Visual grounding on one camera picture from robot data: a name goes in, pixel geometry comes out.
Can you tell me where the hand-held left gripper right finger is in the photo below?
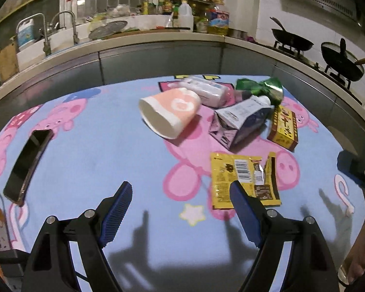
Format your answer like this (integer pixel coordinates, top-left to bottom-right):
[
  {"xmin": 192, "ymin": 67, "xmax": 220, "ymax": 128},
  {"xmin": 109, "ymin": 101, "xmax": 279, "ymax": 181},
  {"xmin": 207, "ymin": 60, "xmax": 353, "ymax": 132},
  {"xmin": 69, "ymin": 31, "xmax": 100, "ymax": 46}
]
[{"xmin": 229, "ymin": 180, "xmax": 341, "ymax": 292}]

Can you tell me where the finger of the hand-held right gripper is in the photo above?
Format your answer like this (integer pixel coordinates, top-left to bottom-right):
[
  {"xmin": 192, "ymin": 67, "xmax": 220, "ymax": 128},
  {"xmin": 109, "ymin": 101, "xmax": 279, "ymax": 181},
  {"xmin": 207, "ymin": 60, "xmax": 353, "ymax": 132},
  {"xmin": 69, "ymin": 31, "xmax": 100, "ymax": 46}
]
[{"xmin": 337, "ymin": 150, "xmax": 365, "ymax": 186}]

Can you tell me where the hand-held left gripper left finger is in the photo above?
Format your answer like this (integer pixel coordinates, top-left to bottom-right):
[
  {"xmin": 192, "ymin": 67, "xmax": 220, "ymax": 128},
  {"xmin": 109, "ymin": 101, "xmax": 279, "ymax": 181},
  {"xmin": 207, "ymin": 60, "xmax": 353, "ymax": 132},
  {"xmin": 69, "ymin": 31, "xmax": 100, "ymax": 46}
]
[{"xmin": 24, "ymin": 181, "xmax": 133, "ymax": 292}]

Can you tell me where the yellow snack packet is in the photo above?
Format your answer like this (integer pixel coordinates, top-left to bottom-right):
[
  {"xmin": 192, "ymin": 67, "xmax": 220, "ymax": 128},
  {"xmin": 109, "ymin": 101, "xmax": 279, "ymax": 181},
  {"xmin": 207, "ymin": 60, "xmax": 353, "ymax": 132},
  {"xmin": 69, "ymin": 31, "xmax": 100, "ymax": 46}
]
[{"xmin": 210, "ymin": 152, "xmax": 282, "ymax": 210}]

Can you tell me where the yellow and red box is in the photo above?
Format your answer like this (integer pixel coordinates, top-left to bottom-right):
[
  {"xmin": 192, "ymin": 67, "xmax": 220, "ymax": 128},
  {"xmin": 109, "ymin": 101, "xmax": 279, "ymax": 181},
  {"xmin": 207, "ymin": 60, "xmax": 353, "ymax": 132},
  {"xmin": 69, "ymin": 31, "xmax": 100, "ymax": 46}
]
[{"xmin": 267, "ymin": 105, "xmax": 300, "ymax": 153}]

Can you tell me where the grey carton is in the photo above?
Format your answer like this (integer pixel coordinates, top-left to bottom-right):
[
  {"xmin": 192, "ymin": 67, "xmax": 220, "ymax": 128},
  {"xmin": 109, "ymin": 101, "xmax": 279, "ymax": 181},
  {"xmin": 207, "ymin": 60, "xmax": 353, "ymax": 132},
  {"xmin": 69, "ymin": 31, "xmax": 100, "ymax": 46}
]
[{"xmin": 208, "ymin": 95, "xmax": 275, "ymax": 151}]

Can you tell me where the pink paper cup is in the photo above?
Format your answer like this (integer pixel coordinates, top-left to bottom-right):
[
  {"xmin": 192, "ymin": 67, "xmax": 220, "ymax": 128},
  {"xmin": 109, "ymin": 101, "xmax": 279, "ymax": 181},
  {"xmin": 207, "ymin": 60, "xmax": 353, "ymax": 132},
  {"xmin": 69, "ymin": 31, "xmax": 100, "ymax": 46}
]
[{"xmin": 139, "ymin": 88, "xmax": 201, "ymax": 140}]

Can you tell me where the green wrapper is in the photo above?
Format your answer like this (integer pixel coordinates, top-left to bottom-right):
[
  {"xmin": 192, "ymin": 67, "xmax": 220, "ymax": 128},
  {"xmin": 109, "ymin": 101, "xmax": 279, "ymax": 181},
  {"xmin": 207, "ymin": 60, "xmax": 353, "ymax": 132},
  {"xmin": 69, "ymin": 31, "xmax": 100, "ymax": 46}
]
[{"xmin": 235, "ymin": 77, "xmax": 284, "ymax": 105}]

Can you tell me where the white tissue pack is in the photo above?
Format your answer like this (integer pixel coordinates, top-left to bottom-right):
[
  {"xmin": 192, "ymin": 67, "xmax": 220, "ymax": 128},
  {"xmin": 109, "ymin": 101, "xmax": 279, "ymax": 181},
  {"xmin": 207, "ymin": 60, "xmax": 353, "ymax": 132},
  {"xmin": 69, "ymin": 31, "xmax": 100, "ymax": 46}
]
[{"xmin": 179, "ymin": 75, "xmax": 234, "ymax": 108}]

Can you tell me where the blue cartoon pig blanket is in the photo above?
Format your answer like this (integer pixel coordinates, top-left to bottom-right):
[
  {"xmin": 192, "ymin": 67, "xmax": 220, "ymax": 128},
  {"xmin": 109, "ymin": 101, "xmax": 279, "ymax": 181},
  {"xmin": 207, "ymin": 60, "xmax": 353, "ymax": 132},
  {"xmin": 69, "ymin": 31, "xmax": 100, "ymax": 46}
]
[{"xmin": 0, "ymin": 73, "xmax": 365, "ymax": 292}]

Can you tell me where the black smartphone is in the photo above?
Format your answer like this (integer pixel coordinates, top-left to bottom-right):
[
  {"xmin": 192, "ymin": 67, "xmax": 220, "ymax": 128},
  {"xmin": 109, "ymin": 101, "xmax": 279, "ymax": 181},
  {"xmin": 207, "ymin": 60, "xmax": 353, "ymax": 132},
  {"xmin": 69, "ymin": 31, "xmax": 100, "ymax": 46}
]
[{"xmin": 3, "ymin": 129, "xmax": 54, "ymax": 207}]

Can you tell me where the black wok with lid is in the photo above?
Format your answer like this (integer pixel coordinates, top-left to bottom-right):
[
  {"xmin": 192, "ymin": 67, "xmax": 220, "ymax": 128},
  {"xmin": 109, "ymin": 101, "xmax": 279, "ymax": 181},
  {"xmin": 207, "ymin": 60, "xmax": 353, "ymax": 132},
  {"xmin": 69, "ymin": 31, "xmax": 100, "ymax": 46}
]
[{"xmin": 321, "ymin": 38, "xmax": 365, "ymax": 82}]

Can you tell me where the black gas stove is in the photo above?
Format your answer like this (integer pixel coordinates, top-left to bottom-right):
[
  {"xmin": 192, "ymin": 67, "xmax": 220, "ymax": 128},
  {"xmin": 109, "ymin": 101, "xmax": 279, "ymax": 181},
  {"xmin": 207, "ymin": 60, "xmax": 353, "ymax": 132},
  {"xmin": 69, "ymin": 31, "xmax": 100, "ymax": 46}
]
[{"xmin": 272, "ymin": 41, "xmax": 362, "ymax": 98}]

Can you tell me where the black frying pan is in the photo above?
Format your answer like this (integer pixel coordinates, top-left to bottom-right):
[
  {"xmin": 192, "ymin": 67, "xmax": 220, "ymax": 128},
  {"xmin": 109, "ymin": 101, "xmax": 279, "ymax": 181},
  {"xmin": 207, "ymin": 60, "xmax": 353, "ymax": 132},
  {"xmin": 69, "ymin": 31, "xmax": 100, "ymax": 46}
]
[{"xmin": 270, "ymin": 17, "xmax": 314, "ymax": 52}]

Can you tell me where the kitchen counter with grey cabinets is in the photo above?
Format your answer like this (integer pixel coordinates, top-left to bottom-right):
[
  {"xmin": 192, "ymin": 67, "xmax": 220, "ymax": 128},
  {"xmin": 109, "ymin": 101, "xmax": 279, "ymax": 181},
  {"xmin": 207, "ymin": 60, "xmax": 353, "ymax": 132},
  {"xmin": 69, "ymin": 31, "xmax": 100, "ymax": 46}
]
[{"xmin": 0, "ymin": 30, "xmax": 365, "ymax": 146}]

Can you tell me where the round metal strainer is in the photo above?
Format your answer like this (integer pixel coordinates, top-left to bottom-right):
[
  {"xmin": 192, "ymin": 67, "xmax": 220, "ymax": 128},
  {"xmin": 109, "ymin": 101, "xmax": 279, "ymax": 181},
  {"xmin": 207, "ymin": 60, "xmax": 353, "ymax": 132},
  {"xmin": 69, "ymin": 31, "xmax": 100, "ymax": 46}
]
[{"xmin": 88, "ymin": 20, "xmax": 128, "ymax": 41}]

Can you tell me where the wooden cutting board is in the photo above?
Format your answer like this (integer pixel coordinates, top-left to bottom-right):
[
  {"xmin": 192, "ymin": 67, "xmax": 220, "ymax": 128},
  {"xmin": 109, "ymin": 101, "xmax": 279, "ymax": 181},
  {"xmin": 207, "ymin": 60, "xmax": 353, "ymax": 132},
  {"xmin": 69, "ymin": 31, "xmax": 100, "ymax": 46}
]
[{"xmin": 105, "ymin": 26, "xmax": 191, "ymax": 38}]

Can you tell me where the cardboard box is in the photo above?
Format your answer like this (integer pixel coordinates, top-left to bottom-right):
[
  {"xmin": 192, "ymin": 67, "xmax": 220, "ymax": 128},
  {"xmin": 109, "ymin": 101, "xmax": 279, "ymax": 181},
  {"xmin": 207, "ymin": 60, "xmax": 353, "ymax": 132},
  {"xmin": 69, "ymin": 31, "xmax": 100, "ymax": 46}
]
[{"xmin": 0, "ymin": 43, "xmax": 19, "ymax": 81}]

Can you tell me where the curved steel faucet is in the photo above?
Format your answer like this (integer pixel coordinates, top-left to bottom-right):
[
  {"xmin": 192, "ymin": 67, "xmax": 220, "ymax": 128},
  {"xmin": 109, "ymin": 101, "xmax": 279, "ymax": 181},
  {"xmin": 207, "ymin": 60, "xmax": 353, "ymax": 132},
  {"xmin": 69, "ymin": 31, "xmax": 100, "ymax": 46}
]
[
  {"xmin": 50, "ymin": 10, "xmax": 80, "ymax": 45},
  {"xmin": 17, "ymin": 13, "xmax": 52, "ymax": 57}
]

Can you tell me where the large cooking oil bottle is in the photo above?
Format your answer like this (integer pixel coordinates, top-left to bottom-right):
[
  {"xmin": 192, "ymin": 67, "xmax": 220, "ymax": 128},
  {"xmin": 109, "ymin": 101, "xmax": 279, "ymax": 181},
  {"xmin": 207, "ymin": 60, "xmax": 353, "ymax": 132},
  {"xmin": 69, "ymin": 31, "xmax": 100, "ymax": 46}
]
[{"xmin": 207, "ymin": 4, "xmax": 230, "ymax": 35}]

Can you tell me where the blue label detergent jug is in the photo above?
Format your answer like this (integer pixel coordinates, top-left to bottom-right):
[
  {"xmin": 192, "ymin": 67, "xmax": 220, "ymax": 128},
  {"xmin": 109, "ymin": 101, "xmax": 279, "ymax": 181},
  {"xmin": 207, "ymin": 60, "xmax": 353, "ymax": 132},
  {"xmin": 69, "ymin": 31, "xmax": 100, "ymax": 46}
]
[{"xmin": 16, "ymin": 18, "xmax": 36, "ymax": 49}]

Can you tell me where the white plastic jug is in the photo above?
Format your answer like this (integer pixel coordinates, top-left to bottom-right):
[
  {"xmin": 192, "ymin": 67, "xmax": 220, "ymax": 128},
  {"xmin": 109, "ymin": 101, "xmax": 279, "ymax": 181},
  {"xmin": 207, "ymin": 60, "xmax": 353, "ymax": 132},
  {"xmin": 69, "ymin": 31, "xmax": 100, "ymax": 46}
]
[{"xmin": 178, "ymin": 0, "xmax": 194, "ymax": 28}]

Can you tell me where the row of condiment bottles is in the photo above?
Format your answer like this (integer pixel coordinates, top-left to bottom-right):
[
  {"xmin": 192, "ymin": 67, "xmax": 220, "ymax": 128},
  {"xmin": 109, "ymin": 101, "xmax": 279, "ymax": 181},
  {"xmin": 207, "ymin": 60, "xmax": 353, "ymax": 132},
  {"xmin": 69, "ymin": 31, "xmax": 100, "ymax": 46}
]
[{"xmin": 137, "ymin": 0, "xmax": 178, "ymax": 16}]

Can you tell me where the black cable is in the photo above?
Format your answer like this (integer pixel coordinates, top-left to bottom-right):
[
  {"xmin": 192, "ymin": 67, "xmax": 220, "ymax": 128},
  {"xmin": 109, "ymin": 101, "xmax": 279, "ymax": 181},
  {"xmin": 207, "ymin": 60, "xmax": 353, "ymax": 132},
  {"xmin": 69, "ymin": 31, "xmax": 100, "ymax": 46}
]
[{"xmin": 0, "ymin": 249, "xmax": 89, "ymax": 283}]

